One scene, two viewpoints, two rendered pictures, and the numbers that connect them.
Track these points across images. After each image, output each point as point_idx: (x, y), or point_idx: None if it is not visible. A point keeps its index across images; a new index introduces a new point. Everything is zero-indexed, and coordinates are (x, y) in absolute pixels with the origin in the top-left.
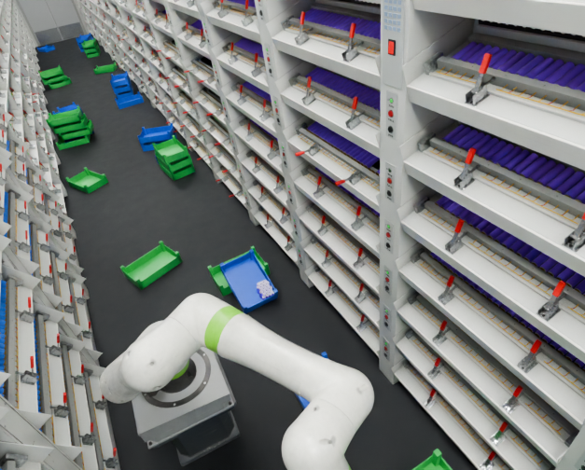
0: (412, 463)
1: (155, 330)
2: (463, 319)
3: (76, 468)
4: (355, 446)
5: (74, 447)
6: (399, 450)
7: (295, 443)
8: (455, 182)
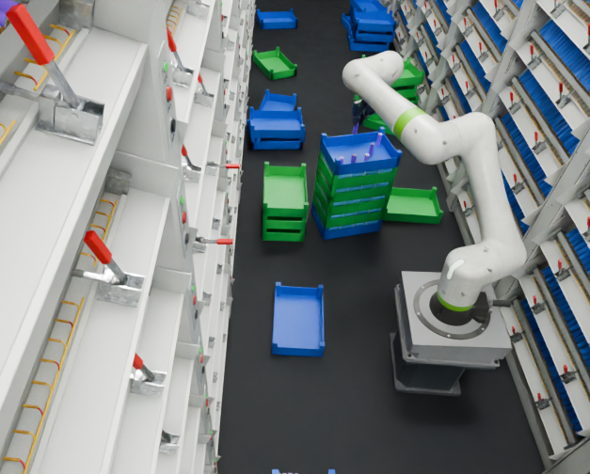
0: (266, 251)
1: (470, 124)
2: (229, 126)
3: (535, 244)
4: (296, 279)
5: (537, 234)
6: (268, 260)
7: (398, 55)
8: (225, 22)
